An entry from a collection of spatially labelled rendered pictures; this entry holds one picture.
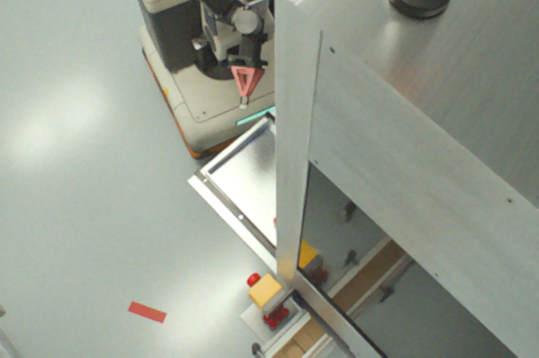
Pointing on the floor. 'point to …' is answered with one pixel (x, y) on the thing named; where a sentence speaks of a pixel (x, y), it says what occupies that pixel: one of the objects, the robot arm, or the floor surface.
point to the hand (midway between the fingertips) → (245, 93)
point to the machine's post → (294, 110)
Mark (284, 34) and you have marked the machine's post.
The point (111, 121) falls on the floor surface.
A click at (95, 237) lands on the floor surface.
